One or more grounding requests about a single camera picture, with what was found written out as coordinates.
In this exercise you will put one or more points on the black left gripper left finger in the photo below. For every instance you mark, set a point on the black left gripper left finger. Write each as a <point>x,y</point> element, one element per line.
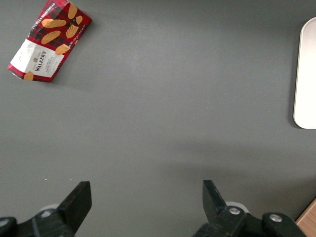
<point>76,205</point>

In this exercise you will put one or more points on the wooden two-drawer cabinet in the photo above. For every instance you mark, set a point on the wooden two-drawer cabinet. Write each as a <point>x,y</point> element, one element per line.
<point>309,222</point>

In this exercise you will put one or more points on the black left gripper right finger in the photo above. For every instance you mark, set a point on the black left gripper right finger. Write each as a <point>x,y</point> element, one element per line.
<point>214,209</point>

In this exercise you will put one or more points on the white rectangular plastic tray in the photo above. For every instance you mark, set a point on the white rectangular plastic tray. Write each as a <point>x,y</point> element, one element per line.
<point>307,74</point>

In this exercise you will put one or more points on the red tartan cookie box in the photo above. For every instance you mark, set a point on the red tartan cookie box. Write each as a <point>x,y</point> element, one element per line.
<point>54,32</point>

